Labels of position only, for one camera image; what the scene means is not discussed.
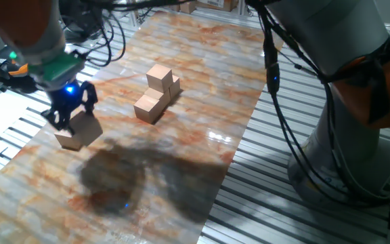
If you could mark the wooden cube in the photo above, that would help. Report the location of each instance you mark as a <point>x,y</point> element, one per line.
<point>156,93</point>
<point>175,86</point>
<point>147,109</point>
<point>87,130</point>
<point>67,140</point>
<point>159,78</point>

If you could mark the aluminium upright post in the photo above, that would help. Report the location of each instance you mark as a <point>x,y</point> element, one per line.
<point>133,17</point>

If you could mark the black round spool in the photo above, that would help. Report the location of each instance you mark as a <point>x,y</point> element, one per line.
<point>80,20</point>

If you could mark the aluminium frame beam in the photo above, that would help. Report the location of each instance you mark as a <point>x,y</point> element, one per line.
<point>242,6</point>

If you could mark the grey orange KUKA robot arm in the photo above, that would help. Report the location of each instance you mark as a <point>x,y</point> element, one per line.
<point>337,51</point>

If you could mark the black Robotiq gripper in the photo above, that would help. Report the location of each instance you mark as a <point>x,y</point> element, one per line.
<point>65,100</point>

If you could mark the brown cardboard box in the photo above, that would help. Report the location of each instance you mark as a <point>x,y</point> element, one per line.
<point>217,3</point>

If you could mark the orange marble pattern mat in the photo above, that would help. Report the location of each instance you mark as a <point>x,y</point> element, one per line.
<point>147,169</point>

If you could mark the orange black teach pendant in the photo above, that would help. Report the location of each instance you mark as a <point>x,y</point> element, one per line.
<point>2,66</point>

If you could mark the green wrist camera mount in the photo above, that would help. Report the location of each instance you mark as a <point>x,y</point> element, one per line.
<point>59,69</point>

